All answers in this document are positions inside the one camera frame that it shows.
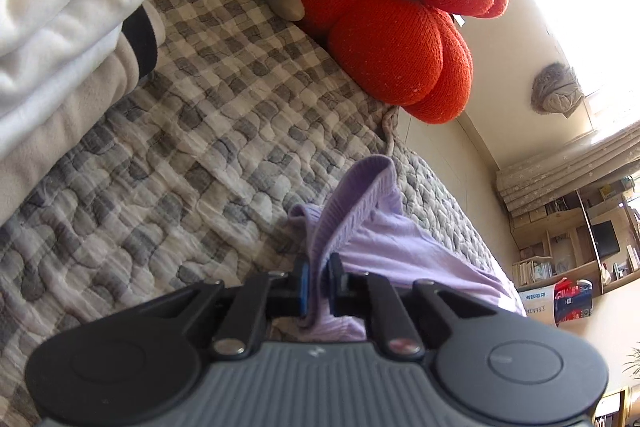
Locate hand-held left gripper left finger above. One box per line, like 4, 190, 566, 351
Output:
141, 254, 312, 359

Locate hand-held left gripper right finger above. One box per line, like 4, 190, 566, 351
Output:
326, 253, 507, 361

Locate lilac pants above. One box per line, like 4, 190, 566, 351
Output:
287, 155, 526, 343

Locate grey checked quilt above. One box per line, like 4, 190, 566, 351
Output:
0, 0, 526, 427

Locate white cardboard box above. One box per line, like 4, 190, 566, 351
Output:
517, 282, 561, 328

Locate red bag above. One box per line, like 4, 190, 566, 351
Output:
552, 278, 593, 323

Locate beige patterned curtain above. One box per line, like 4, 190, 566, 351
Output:
496, 119, 640, 218

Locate wooden shelf unit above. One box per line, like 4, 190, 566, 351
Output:
510, 174, 640, 295

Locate black monitor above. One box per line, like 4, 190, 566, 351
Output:
591, 219, 622, 259

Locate grey hanging garment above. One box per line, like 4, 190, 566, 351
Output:
532, 63, 586, 118

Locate green houseplant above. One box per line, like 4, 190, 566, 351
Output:
622, 342, 640, 388

